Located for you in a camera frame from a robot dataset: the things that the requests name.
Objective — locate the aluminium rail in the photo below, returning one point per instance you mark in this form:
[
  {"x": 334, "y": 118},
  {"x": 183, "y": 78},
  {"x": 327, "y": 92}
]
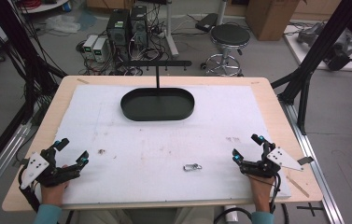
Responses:
[
  {"x": 1, "y": 161},
  {"x": 315, "y": 168}
]

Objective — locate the cardboard box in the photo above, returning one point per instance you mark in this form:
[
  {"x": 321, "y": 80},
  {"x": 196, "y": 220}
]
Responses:
[{"x": 270, "y": 18}]

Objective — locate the person's left hand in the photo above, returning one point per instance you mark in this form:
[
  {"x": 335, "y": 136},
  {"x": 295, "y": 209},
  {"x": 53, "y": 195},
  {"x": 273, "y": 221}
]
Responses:
[{"x": 51, "y": 194}]

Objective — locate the white desk leg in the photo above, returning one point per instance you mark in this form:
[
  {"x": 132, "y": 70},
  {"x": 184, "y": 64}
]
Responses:
[{"x": 170, "y": 31}]

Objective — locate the white plastic bag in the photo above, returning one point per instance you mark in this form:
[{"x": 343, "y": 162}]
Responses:
[{"x": 63, "y": 23}]

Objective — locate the white board with grey machine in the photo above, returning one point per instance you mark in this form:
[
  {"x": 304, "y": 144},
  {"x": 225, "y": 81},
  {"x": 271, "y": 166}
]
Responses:
[{"x": 327, "y": 46}]

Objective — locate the small brown debris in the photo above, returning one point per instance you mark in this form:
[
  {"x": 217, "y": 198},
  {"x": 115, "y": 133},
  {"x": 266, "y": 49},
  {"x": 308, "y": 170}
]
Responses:
[{"x": 101, "y": 151}]

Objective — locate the black frame strut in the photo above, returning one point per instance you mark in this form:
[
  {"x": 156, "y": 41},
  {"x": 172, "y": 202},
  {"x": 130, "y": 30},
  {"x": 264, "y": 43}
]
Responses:
[
  {"x": 313, "y": 59},
  {"x": 18, "y": 53}
]

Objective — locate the thin wooden stick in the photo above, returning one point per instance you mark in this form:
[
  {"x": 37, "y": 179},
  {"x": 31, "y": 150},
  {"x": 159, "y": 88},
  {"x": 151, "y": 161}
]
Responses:
[{"x": 298, "y": 186}]

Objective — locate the silver metal carabiner keyring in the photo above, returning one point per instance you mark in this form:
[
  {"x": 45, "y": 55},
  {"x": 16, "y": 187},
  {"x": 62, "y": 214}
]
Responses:
[{"x": 192, "y": 167}]

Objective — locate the black round stool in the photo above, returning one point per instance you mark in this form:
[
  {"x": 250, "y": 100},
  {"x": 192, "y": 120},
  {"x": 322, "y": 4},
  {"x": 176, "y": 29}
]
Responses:
[{"x": 228, "y": 46}]

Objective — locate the black hook stand with tray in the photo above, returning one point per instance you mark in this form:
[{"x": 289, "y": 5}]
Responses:
[{"x": 157, "y": 104}]

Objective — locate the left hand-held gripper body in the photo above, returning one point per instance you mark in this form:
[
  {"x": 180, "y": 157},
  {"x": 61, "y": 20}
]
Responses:
[{"x": 33, "y": 168}]

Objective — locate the black computer tower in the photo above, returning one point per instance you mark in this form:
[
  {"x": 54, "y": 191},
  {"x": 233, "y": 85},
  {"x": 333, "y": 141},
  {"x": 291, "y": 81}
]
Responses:
[
  {"x": 118, "y": 29},
  {"x": 138, "y": 26}
]

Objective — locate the white foam mat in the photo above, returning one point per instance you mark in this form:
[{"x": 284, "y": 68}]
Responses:
[{"x": 164, "y": 143}]

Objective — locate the black flat device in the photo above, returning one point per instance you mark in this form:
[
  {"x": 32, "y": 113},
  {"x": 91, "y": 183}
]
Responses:
[{"x": 206, "y": 22}]

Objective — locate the white power supply unit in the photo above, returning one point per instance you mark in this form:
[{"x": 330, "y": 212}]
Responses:
[
  {"x": 99, "y": 49},
  {"x": 89, "y": 46}
]

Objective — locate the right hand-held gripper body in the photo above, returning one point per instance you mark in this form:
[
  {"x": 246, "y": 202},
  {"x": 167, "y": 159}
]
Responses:
[{"x": 265, "y": 166}]

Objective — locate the person's right hand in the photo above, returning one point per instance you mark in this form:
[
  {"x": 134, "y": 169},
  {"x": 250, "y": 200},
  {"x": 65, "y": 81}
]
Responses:
[{"x": 261, "y": 193}]

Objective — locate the grey tape piece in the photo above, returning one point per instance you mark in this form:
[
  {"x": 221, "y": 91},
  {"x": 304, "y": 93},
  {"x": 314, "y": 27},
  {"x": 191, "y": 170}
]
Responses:
[{"x": 306, "y": 160}]

